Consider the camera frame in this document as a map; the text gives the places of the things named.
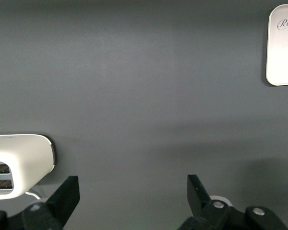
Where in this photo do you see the white two-slot toaster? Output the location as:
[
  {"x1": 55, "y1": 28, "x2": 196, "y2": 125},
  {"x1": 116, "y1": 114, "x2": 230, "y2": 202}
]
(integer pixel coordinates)
[{"x1": 0, "y1": 134, "x2": 56, "y2": 201}]

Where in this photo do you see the white toaster power cord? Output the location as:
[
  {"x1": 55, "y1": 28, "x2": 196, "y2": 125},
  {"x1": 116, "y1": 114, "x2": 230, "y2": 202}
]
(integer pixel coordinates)
[{"x1": 24, "y1": 190, "x2": 42, "y2": 200}]

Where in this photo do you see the cream rectangular rabbit tray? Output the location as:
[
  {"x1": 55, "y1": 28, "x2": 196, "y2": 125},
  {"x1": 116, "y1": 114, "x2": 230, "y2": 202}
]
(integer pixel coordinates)
[{"x1": 265, "y1": 3, "x2": 288, "y2": 87}]

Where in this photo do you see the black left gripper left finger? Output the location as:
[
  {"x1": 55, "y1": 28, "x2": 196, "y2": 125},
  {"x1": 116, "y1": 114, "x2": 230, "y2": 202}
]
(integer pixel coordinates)
[{"x1": 21, "y1": 175, "x2": 81, "y2": 230}]

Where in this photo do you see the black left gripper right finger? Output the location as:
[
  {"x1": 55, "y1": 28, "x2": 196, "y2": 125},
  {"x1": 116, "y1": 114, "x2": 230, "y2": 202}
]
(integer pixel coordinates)
[{"x1": 177, "y1": 174, "x2": 232, "y2": 230}]

